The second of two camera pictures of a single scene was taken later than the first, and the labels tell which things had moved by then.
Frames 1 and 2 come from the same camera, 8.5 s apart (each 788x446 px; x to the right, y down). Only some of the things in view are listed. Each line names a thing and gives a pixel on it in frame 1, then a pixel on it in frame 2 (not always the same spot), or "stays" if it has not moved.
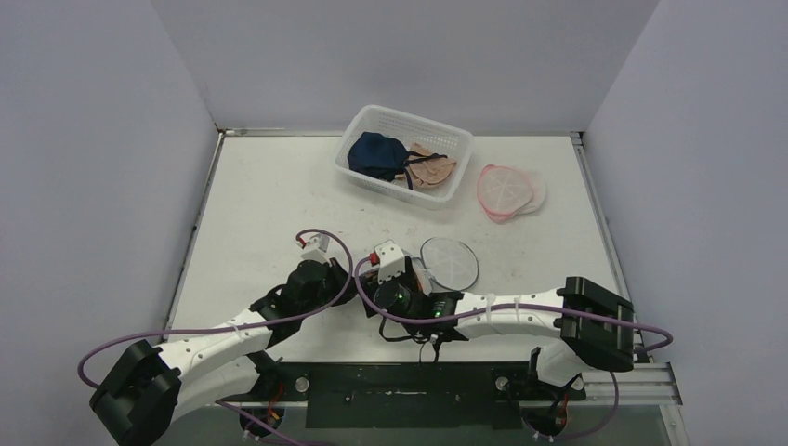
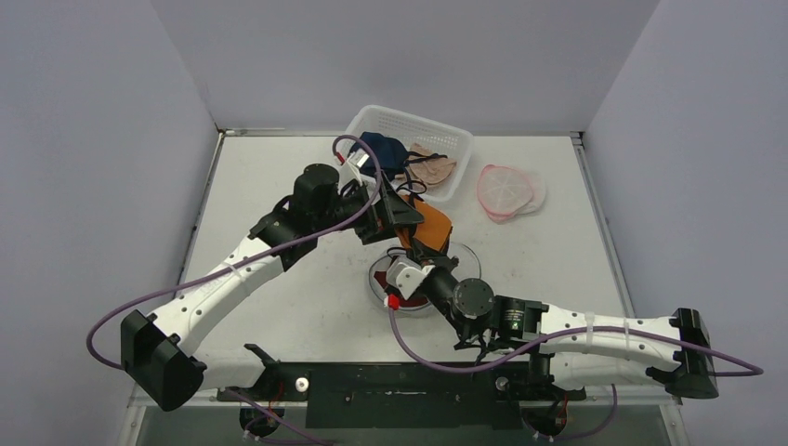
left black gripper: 340,277 to 393,209
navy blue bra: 384,156 stays
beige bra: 426,172 stays
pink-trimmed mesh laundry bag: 505,192 stays
